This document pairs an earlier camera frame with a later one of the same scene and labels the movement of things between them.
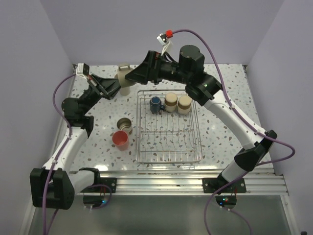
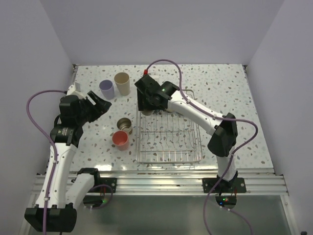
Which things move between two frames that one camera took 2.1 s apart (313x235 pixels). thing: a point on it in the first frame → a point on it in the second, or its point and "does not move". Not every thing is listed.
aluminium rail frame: [259, 182] does not move
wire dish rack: [167, 127] does not move
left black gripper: [107, 88] → [100, 108]
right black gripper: [148, 70] → [143, 104]
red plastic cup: [121, 139] does not move
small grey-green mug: [123, 69] → [147, 112]
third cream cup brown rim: [124, 124] does not move
